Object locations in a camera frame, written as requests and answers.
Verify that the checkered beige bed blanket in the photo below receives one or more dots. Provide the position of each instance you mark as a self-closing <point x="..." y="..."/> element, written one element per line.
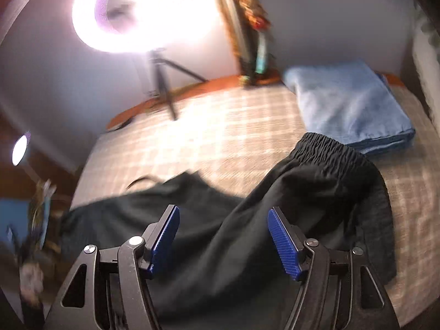
<point x="232" y="138"/>

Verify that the black pants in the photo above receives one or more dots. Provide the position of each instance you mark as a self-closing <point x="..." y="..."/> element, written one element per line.
<point x="223" y="271"/>

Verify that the black tripod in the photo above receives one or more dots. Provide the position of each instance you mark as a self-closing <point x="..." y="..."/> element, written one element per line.
<point x="162" y="86"/>

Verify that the orange wooden bed frame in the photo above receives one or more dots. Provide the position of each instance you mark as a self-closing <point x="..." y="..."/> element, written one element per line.
<point x="191" y="91"/>

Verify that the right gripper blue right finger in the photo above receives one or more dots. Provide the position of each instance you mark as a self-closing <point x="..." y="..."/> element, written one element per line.
<point x="289" y="244"/>

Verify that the small round desk lamp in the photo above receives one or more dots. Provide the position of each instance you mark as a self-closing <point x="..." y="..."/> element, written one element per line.
<point x="20" y="148"/>

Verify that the blue chair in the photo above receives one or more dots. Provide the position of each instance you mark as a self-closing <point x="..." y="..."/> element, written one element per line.
<point x="14" y="216"/>

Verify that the framed picture with garland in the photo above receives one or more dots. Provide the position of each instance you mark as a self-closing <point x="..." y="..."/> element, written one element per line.
<point x="249" y="31"/>

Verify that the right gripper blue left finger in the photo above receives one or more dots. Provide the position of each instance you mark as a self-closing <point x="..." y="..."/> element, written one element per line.
<point x="158" y="241"/>

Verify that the bright ring light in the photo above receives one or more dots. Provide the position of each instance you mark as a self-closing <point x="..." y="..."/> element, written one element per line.
<point x="140" y="26"/>

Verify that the folded blue towel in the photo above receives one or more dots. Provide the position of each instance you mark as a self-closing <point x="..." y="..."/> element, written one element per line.
<point x="351" y="103"/>

